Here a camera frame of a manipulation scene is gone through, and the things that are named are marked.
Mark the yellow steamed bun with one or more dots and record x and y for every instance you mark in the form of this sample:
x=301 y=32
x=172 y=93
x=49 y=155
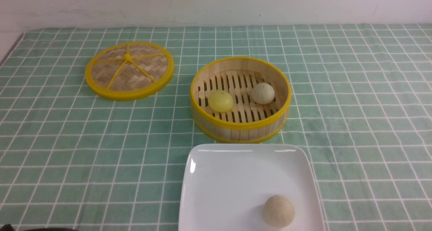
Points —
x=220 y=101

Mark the white steamed bun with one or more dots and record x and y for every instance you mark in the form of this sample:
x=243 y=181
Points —
x=262 y=93

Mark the white square plate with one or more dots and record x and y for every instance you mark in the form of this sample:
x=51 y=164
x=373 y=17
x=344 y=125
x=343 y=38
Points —
x=225 y=187

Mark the beige steamed bun on plate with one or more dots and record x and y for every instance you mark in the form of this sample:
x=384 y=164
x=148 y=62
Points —
x=278 y=211

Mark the bamboo steamer basket yellow rim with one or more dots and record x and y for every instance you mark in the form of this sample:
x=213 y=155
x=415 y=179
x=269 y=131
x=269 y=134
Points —
x=246 y=121

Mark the woven bamboo steamer lid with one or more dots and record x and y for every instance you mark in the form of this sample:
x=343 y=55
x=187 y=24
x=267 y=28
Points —
x=129 y=71

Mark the green checkered tablecloth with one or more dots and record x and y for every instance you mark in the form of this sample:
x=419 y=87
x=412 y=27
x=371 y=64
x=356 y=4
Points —
x=361 y=111

